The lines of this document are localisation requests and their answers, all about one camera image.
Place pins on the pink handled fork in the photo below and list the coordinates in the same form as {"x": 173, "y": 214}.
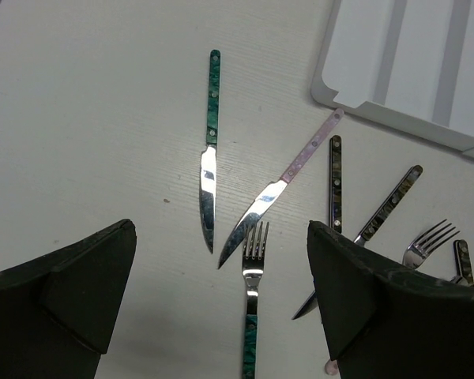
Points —
{"x": 427, "y": 242}

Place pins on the pink handled knife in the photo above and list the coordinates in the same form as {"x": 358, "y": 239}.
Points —
{"x": 266, "y": 198}

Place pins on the dark handled knife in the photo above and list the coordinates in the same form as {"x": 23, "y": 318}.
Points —
{"x": 391, "y": 202}

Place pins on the green handled fork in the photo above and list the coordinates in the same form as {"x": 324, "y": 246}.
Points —
{"x": 253, "y": 263}

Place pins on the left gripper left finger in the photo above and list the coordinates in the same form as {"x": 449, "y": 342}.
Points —
{"x": 58, "y": 311}

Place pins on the white divided utensil tray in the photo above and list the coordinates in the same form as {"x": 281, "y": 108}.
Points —
{"x": 408, "y": 65}

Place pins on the green handled knife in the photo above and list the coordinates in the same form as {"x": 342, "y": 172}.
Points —
{"x": 207, "y": 189}

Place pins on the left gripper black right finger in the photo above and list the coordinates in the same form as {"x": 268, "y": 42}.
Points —
{"x": 383, "y": 320}

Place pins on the dark handled spoon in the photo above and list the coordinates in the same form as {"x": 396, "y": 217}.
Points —
{"x": 464, "y": 274}

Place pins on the dark handled fork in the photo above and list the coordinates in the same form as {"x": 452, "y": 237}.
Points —
{"x": 335, "y": 183}

